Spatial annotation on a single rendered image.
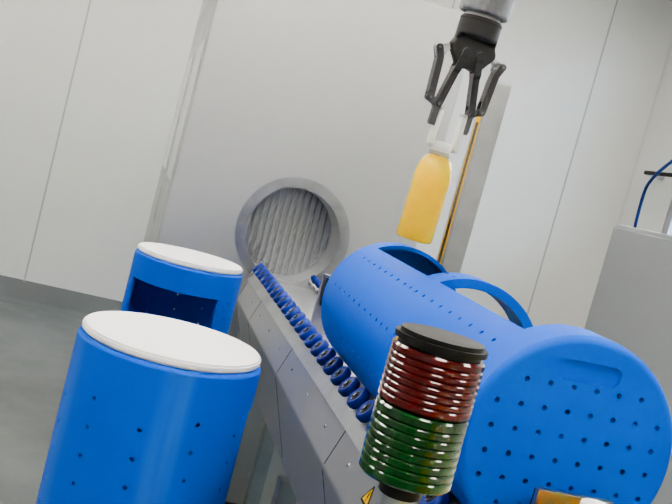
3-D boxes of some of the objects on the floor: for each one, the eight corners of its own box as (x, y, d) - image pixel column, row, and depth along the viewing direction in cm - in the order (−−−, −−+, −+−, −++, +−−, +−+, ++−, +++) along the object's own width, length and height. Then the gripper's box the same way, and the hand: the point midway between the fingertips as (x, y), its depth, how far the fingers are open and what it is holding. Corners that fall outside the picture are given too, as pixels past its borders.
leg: (246, 546, 318) (291, 376, 313) (248, 554, 313) (294, 380, 307) (230, 543, 317) (275, 372, 312) (231, 551, 312) (277, 377, 306)
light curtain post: (350, 641, 272) (504, 86, 258) (354, 653, 266) (512, 85, 252) (330, 639, 271) (484, 80, 256) (334, 650, 265) (492, 79, 251)
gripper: (518, 33, 163) (477, 160, 166) (432, 4, 160) (392, 134, 163) (533, 31, 156) (490, 164, 159) (443, 1, 153) (401, 137, 156)
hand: (446, 130), depth 161 cm, fingers closed on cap, 4 cm apart
